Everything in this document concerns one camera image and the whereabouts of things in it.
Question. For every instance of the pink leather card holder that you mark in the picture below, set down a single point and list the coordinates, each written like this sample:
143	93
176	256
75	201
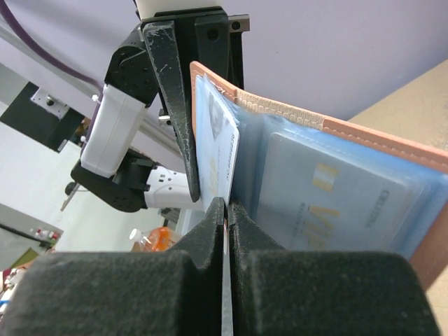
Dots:
423	237

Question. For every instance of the white patterned credit card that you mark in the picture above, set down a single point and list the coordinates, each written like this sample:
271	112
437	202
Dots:
217	141

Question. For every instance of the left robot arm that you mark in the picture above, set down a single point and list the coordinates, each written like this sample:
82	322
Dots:
108	167

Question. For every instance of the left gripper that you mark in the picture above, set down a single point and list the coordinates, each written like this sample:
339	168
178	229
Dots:
176	38

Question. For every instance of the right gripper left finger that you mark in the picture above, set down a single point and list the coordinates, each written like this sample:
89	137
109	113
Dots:
175	292

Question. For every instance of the grey card in sleeve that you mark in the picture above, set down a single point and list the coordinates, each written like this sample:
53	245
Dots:
314	199

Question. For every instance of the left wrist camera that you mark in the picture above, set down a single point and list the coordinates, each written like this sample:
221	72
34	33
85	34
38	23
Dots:
150	10

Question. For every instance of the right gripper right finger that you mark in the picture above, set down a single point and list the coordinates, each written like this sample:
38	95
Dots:
280	292

